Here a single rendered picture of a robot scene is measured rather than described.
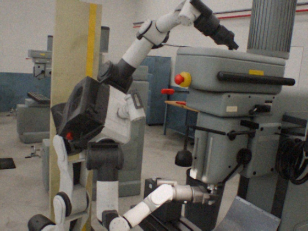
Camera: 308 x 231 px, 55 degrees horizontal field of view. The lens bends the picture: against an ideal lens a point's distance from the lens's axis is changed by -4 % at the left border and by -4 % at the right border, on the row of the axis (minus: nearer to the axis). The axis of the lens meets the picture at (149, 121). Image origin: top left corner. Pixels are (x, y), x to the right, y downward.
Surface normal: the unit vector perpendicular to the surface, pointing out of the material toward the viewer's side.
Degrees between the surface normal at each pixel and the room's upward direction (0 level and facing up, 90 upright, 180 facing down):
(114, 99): 59
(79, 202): 81
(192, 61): 90
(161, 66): 90
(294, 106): 90
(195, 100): 90
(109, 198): 74
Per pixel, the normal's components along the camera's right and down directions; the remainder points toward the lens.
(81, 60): 0.51, 0.21
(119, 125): 0.69, -0.35
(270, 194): -0.85, 0.03
